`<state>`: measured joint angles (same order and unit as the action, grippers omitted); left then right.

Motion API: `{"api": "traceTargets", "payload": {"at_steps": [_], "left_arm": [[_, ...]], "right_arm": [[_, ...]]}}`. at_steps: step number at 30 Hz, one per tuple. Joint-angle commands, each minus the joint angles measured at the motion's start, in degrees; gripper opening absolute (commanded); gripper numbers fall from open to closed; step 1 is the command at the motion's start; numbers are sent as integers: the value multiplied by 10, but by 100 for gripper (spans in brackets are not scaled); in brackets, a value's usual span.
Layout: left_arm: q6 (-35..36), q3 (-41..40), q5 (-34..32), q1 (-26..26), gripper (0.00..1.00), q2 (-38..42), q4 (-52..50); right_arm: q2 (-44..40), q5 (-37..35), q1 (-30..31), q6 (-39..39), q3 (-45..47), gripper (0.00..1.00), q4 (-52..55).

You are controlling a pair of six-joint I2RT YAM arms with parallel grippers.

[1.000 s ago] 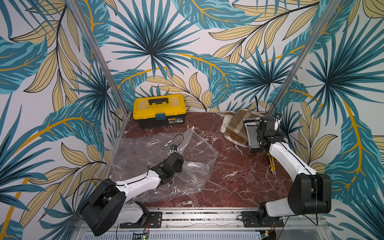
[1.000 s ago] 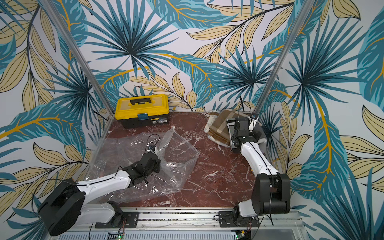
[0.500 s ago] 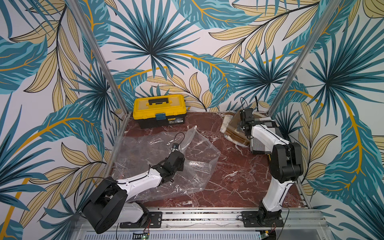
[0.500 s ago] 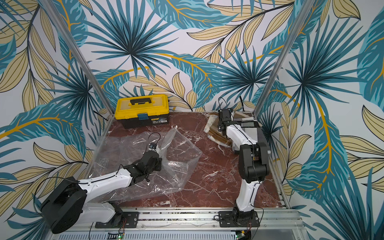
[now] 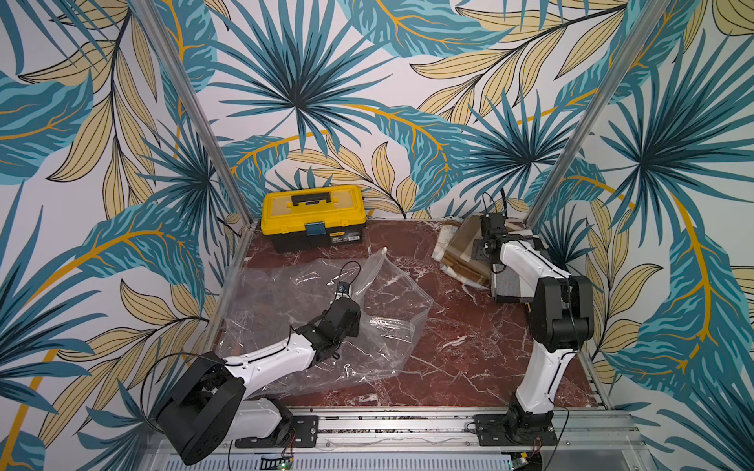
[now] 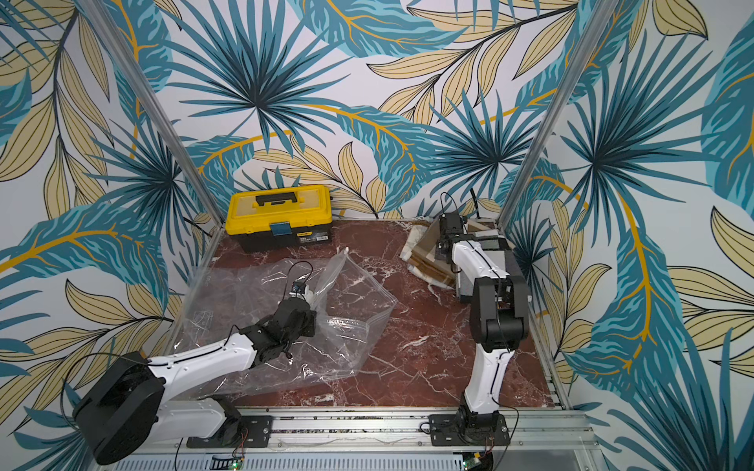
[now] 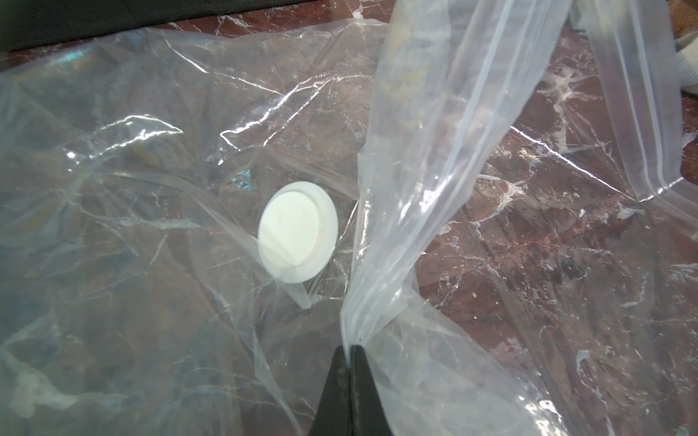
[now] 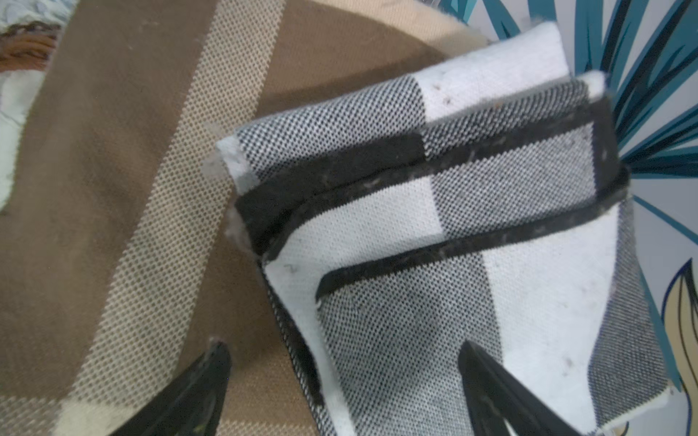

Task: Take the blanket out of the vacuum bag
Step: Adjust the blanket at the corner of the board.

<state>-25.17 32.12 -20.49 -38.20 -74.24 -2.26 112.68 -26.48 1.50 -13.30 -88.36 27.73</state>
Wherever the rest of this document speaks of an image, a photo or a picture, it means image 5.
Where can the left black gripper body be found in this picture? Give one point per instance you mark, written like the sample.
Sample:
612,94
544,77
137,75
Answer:
352,332

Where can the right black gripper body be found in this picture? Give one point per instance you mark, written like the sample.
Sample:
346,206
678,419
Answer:
492,225

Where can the clear plastic vacuum bag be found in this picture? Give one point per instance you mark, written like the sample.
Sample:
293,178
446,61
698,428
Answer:
363,317

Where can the tan blanket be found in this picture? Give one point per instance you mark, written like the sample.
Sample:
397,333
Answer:
457,261

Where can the beige plaid blanket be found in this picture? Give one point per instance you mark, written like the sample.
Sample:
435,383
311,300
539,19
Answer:
444,237

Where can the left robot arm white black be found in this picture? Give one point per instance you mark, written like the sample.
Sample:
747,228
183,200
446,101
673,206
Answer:
203,409

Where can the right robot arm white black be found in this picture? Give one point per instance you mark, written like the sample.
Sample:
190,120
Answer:
559,315

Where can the yellow black toolbox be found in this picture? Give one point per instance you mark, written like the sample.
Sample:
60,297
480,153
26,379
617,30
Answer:
306,219

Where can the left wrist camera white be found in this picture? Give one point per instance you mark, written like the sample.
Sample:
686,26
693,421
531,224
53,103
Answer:
343,290

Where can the right aluminium frame post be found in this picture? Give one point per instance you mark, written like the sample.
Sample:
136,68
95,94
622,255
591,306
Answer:
635,40

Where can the aluminium frame post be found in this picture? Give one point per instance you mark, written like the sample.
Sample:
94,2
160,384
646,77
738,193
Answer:
635,40
159,36

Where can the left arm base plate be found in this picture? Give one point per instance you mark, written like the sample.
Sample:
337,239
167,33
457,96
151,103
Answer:
299,432

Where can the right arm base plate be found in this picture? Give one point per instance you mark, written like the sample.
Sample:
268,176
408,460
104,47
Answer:
509,430

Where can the aluminium front rail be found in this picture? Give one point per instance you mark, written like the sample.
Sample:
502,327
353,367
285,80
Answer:
443,438

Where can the left aluminium frame post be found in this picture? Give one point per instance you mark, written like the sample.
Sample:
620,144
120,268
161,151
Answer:
159,36

